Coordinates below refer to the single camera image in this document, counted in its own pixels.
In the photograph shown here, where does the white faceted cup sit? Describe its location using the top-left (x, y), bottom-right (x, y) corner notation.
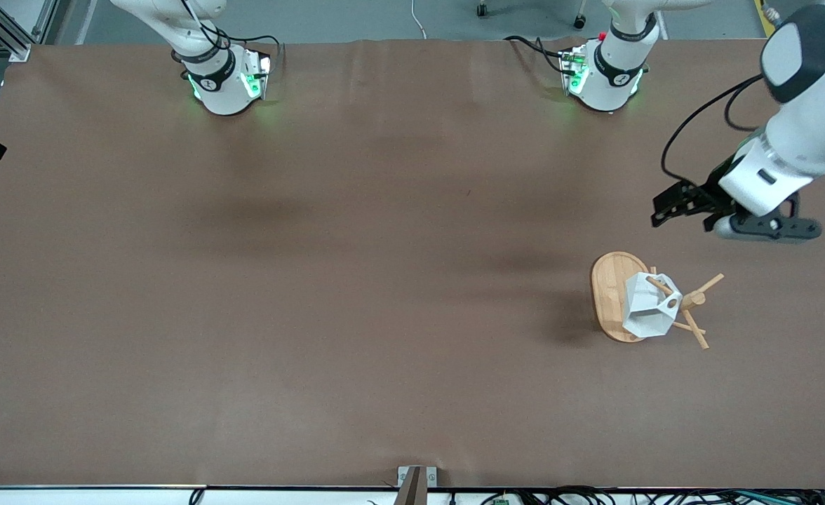
top-left (623, 272), bottom-right (683, 339)

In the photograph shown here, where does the wooden cup rack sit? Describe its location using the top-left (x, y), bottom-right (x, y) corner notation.
top-left (590, 251), bottom-right (725, 350)

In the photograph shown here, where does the black left base cable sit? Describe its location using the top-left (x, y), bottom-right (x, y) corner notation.
top-left (504, 35), bottom-right (571, 74)

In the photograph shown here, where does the black base cable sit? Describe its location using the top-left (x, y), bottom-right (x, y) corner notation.
top-left (504, 35), bottom-right (571, 74)
top-left (230, 34), bottom-right (286, 68)

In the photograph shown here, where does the metal table edge bracket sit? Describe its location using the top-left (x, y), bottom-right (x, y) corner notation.
top-left (397, 466), bottom-right (438, 505)

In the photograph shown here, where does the black right base cable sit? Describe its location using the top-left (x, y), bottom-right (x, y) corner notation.
top-left (230, 34), bottom-right (286, 68)

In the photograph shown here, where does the aluminium frame profile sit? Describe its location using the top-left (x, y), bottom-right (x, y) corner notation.
top-left (0, 0), bottom-right (76, 62)

